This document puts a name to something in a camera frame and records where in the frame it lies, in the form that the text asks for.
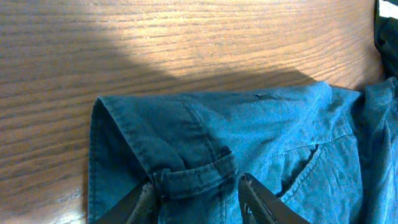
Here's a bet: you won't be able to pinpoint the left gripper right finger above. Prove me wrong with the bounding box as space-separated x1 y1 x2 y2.
238 173 309 224

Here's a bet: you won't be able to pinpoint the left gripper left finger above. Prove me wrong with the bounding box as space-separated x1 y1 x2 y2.
95 182 154 224

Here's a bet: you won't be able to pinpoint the blue denim shorts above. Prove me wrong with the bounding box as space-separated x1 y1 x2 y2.
88 78 397 223

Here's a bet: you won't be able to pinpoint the black garment with logo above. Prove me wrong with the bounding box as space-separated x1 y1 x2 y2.
374 0 398 78

